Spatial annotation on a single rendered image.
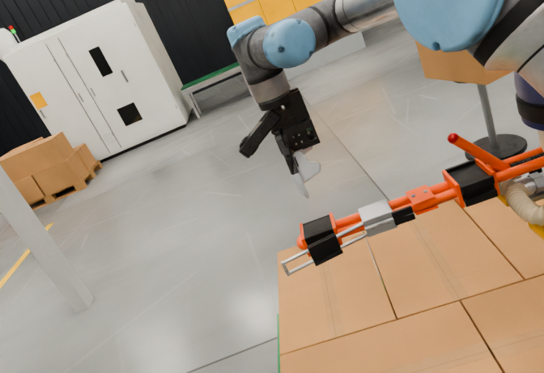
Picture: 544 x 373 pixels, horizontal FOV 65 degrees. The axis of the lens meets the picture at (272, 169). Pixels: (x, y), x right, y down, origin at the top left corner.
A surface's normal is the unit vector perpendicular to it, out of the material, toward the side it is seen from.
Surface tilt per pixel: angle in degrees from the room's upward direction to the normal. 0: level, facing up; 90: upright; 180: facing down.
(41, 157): 90
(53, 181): 90
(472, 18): 84
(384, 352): 0
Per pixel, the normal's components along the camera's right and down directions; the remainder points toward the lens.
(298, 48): 0.48, 0.15
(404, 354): -0.37, -0.86
